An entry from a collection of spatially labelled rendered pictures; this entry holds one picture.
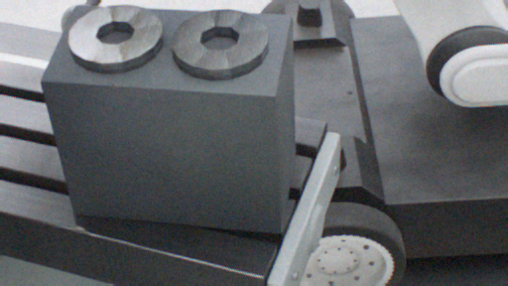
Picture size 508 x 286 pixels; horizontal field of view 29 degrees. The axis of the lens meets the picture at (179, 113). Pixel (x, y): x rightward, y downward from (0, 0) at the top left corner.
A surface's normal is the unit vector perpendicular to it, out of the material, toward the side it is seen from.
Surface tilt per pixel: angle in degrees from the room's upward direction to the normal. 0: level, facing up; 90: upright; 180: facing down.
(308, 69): 0
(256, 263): 0
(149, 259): 90
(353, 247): 90
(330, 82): 0
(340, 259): 90
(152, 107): 90
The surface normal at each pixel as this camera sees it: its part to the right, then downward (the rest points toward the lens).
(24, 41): -0.10, -0.73
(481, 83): -0.01, 0.68
